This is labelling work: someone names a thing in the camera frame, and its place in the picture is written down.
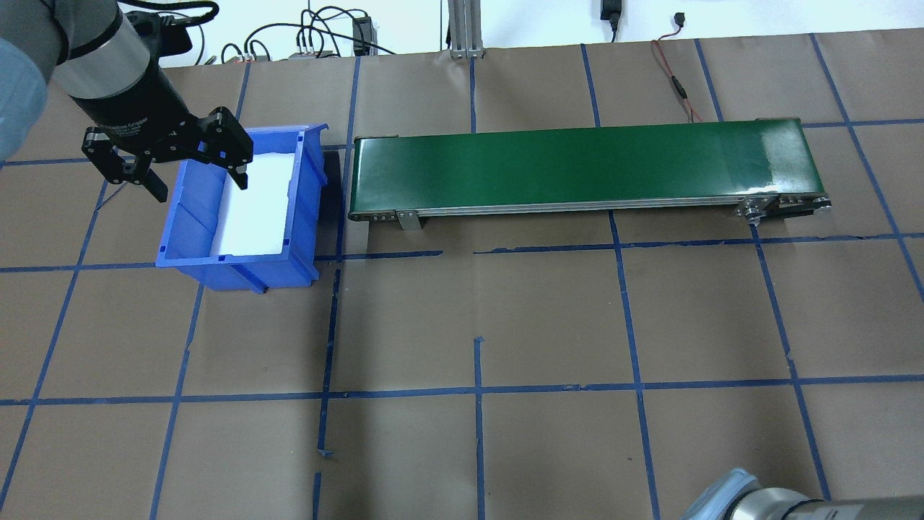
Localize blue plastic storage bin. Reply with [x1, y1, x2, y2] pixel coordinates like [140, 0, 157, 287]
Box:
[156, 123, 329, 294]

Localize white side desk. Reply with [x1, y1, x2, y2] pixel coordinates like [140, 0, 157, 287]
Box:
[144, 0, 924, 69]

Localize green belt conveyor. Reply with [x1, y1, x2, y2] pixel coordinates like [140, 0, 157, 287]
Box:
[346, 117, 832, 232]

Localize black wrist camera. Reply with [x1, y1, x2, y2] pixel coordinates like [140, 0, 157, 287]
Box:
[148, 12, 196, 64]

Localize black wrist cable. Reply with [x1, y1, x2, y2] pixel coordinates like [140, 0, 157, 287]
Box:
[119, 0, 221, 31]

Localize black desk cables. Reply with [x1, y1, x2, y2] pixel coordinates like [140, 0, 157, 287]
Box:
[220, 6, 398, 66]

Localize aluminium profile post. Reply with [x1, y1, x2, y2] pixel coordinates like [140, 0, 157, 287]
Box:
[448, 0, 486, 59]

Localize dark brown conveyor wire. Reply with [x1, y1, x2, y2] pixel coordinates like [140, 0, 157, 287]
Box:
[651, 40, 705, 124]

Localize red conveyor wire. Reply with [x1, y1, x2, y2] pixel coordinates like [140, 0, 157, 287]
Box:
[651, 40, 705, 124]

